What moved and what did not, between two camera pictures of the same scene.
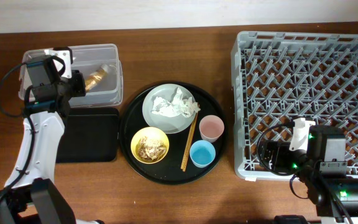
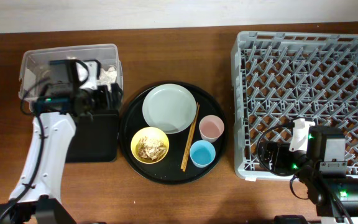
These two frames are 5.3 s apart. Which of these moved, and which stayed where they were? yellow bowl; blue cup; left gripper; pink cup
Moved: left gripper
Stayed: yellow bowl; blue cup; pink cup
